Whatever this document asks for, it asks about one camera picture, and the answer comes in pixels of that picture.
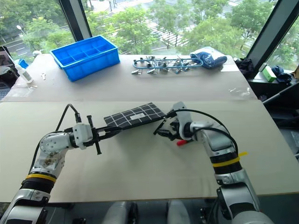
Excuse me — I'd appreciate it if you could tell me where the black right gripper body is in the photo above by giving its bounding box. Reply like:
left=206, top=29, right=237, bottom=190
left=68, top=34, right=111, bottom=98
left=163, top=118, right=186, bottom=142

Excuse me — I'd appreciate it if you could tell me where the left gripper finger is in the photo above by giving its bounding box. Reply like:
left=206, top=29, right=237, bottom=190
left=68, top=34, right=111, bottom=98
left=98, top=129, right=122, bottom=142
left=94, top=126, right=122, bottom=133

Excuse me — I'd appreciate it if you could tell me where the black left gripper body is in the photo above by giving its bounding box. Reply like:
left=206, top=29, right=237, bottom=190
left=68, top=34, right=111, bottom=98
left=86, top=115, right=105, bottom=156

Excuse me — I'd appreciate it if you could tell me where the black white grid pouch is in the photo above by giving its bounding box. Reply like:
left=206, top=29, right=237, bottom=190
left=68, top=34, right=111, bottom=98
left=103, top=102, right=168, bottom=132

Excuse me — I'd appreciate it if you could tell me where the yellow zip tie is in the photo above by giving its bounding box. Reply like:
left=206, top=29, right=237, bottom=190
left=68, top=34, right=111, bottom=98
left=212, top=151, right=249, bottom=168

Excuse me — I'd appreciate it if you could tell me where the blue clip drying hanger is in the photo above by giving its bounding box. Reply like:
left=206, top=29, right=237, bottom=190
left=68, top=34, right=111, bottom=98
left=131, top=55, right=204, bottom=76

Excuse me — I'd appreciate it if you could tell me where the blue divided plastic bin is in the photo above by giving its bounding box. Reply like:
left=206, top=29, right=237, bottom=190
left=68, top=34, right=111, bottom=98
left=49, top=35, right=121, bottom=83

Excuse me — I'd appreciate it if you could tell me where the clear plastic wrapper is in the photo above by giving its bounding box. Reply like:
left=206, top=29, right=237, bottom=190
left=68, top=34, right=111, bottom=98
left=228, top=86, right=252, bottom=97

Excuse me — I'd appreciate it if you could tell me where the grey rounded shape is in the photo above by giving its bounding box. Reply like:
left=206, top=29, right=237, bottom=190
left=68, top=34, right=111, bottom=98
left=102, top=201, right=139, bottom=224
left=166, top=200, right=192, bottom=224

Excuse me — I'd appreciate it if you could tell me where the blue white cloth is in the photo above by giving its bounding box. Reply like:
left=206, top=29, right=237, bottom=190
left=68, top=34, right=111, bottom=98
left=190, top=51, right=228, bottom=70

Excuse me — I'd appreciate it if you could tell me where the white plastic bottle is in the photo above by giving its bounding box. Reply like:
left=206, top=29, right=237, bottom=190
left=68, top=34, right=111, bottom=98
left=13, top=62, right=35, bottom=84

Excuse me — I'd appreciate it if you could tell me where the green white box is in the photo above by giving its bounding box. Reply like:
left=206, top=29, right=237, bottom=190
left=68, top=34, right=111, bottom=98
left=261, top=67, right=277, bottom=83

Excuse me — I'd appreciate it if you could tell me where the grey metal rod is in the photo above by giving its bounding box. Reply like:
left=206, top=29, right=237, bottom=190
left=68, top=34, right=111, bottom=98
left=261, top=81, right=299, bottom=104

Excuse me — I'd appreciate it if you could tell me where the black device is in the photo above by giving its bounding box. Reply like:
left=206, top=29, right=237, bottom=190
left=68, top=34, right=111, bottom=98
left=0, top=45, right=20, bottom=91

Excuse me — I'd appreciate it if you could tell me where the dark blue crumpled cloth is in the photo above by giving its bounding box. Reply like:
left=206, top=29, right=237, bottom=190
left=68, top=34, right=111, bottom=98
left=271, top=65, right=293, bottom=84

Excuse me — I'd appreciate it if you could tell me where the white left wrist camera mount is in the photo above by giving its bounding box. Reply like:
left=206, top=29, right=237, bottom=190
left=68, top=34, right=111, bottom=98
left=71, top=123, right=94, bottom=150

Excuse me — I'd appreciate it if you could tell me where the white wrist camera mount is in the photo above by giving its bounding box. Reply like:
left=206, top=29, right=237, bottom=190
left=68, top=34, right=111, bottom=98
left=171, top=101, right=196, bottom=132
left=71, top=123, right=94, bottom=150

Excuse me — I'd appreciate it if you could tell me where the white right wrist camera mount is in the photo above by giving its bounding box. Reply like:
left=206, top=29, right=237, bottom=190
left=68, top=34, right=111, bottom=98
left=171, top=101, right=196, bottom=132

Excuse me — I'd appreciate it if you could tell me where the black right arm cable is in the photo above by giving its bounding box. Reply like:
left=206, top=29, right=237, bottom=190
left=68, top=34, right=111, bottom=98
left=163, top=109, right=239, bottom=160

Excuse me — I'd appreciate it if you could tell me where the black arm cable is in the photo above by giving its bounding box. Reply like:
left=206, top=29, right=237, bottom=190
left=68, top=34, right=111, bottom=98
left=29, top=103, right=83, bottom=173
left=163, top=109, right=239, bottom=160

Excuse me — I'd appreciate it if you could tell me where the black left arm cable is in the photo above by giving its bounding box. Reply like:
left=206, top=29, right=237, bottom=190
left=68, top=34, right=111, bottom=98
left=29, top=103, right=83, bottom=173

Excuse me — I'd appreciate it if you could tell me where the dark window frame pillar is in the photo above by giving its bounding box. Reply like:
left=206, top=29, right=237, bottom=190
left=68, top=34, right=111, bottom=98
left=57, top=0, right=92, bottom=42
left=246, top=0, right=299, bottom=72

